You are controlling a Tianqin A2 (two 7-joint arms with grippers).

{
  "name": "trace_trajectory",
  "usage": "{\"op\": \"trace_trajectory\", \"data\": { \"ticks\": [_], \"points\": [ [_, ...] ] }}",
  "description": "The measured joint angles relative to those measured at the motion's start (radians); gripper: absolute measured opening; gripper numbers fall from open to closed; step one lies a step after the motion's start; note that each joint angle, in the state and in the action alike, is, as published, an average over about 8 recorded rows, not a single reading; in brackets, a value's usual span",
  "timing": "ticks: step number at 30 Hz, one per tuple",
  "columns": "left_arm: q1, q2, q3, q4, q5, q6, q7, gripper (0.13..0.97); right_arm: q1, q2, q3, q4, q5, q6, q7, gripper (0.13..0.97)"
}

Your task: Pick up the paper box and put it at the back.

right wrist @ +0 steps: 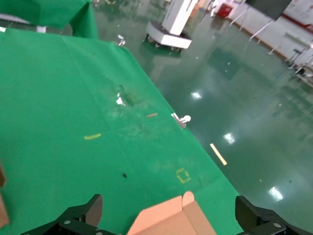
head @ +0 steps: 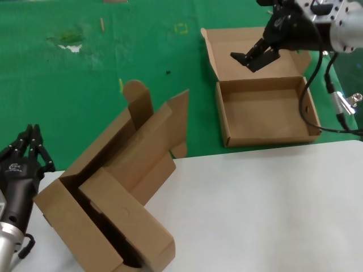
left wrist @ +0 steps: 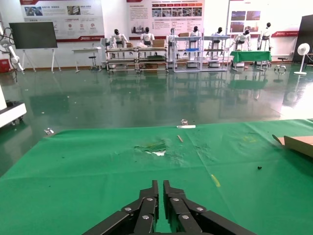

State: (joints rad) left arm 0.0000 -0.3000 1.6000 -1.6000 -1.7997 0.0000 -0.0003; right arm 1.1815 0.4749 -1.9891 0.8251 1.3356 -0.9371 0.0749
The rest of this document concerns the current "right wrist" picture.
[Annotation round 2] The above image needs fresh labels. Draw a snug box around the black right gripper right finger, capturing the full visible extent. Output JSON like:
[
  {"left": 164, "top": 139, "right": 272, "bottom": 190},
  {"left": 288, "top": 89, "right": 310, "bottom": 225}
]
[{"left": 235, "top": 195, "right": 313, "bottom": 235}]

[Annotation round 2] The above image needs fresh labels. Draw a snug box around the red cabinet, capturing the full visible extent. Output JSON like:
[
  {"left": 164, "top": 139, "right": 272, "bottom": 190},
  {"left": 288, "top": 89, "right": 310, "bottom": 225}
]
[{"left": 217, "top": 4, "right": 233, "bottom": 18}]

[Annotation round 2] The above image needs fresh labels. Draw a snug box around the white tripod stand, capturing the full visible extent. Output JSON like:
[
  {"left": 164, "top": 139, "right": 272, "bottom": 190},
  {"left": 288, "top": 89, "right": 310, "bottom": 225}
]
[{"left": 229, "top": 6, "right": 276, "bottom": 56}]

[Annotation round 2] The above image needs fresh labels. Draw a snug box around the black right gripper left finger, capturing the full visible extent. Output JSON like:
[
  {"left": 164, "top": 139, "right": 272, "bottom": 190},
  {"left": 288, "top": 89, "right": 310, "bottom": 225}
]
[{"left": 21, "top": 194, "right": 111, "bottom": 235}]

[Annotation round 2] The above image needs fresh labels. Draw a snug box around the black display screen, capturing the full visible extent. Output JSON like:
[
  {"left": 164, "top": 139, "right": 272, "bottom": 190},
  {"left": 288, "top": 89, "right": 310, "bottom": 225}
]
[{"left": 245, "top": 0, "right": 293, "bottom": 21}]

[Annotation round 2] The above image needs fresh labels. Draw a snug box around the cardboard box with punched hole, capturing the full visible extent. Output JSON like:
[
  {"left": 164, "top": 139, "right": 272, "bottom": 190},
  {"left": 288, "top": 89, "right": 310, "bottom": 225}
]
[{"left": 126, "top": 190, "right": 218, "bottom": 235}]

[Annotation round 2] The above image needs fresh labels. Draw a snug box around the pale floor tape strip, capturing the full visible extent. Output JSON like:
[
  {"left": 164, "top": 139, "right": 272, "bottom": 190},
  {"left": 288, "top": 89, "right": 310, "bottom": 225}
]
[{"left": 209, "top": 143, "right": 228, "bottom": 166}]

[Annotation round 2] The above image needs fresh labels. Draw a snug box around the yellow square tape marker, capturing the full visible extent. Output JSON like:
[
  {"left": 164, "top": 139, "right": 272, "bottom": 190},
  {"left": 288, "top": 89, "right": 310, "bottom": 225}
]
[{"left": 176, "top": 167, "right": 191, "bottom": 184}]

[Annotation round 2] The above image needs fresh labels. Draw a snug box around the cardboard box with round dent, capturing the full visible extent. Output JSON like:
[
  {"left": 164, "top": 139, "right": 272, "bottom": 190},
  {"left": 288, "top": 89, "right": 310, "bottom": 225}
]
[{"left": 0, "top": 163, "right": 10, "bottom": 227}]

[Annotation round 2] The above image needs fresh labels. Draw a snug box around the white mobile machine base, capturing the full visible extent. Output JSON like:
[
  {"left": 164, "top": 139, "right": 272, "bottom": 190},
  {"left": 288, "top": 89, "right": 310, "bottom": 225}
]
[{"left": 146, "top": 0, "right": 193, "bottom": 51}]

